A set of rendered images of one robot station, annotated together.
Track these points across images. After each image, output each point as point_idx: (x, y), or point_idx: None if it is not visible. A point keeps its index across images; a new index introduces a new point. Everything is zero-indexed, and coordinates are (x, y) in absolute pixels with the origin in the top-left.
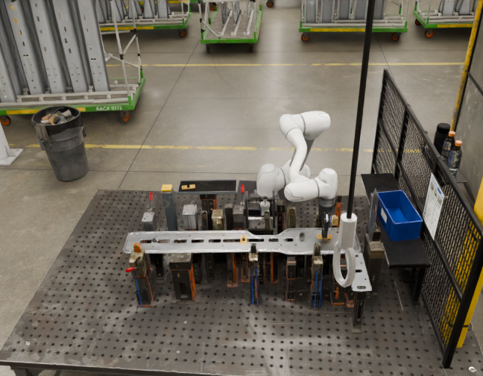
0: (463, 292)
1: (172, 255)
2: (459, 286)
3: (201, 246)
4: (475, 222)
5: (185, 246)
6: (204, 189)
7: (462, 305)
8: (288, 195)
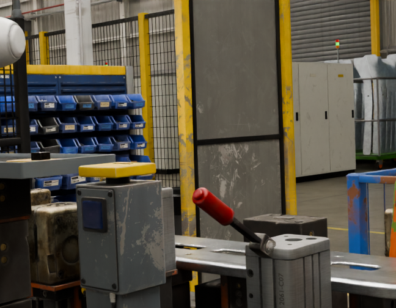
0: (22, 120)
1: (302, 220)
2: (1, 134)
3: (192, 239)
4: None
5: (234, 244)
6: (7, 159)
7: (28, 139)
8: (22, 41)
